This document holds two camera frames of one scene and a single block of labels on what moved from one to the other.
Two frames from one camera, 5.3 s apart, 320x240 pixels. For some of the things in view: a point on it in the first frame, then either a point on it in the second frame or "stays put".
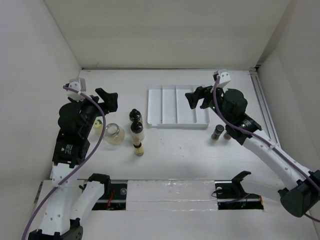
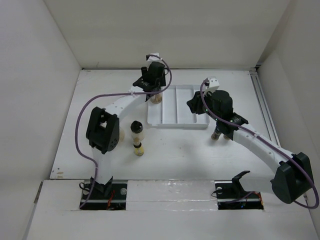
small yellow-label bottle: (139, 149) stays put
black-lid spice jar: (218, 131) stays put
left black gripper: (109, 102) → (162, 82)
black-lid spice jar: (227, 136) stays put
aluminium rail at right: (264, 106) stays put
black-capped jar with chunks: (135, 116) → (156, 99)
